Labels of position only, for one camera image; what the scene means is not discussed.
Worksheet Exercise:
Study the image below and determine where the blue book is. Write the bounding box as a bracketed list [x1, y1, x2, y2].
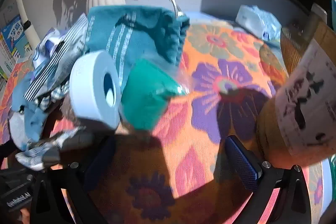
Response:
[2, 15, 32, 58]

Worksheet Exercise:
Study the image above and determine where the blue microfiber cloth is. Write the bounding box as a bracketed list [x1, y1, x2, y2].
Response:
[8, 72, 49, 151]

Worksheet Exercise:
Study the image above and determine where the brown pen holder pot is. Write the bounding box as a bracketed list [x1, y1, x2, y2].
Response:
[256, 4, 335, 168]

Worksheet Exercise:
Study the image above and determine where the teal towel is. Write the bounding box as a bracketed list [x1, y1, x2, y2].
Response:
[85, 5, 190, 88]

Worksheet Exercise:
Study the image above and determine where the white tape roll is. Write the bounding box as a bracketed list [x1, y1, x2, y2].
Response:
[69, 50, 121, 131]

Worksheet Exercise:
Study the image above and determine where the striped packet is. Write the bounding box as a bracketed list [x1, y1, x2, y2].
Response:
[24, 14, 88, 101]

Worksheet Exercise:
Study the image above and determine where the blue tissue pack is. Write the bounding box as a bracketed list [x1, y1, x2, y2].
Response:
[235, 5, 282, 42]

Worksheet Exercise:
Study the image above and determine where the floral orange table mat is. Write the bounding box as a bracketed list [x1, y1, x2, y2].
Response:
[0, 23, 326, 224]

